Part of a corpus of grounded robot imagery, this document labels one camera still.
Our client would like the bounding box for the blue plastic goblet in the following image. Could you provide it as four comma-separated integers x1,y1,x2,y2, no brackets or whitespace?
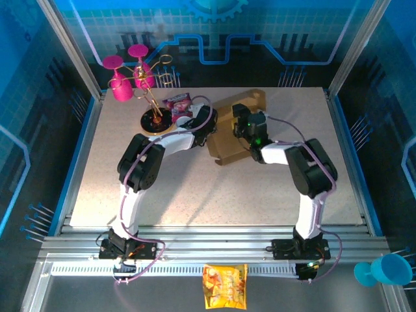
353,253,413,287

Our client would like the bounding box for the aluminium frame post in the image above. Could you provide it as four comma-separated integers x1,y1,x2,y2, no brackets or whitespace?
36,0,107,100
326,0,393,100

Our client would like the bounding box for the white slotted cable duct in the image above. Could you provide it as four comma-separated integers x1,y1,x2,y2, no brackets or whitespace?
50,263,302,278

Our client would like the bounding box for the aluminium side rail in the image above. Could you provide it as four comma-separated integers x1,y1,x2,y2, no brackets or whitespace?
324,87,384,237
48,90,108,237

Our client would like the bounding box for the aluminium frame rail beam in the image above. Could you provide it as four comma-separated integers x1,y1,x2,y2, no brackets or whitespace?
38,224,391,263

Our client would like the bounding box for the small black controller box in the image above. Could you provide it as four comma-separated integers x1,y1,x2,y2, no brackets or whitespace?
297,261,319,282

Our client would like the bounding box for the gold glass rack stand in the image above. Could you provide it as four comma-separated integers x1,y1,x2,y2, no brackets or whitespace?
110,54,176,137

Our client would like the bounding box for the pink wine glass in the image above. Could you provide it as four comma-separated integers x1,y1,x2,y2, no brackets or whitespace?
102,55,135,103
127,44,155,89

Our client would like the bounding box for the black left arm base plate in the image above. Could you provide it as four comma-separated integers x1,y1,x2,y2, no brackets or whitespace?
98,239,159,261

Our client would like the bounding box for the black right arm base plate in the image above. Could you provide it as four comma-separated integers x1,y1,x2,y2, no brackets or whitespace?
271,239,332,261

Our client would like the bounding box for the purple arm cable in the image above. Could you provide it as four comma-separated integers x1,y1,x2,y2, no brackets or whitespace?
112,95,215,286
266,116,343,284

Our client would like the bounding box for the yellow chips bag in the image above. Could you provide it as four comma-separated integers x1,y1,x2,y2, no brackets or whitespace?
201,263,248,310

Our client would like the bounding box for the pink snack bag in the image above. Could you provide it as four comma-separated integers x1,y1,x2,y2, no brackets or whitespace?
162,92,195,124

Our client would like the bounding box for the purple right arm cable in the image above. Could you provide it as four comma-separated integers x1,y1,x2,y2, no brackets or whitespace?
266,116,343,284

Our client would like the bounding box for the brown cardboard paper box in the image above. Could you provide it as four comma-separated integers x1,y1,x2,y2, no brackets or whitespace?
205,88,268,167

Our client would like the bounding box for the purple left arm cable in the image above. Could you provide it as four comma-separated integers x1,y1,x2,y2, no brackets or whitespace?
112,95,215,286

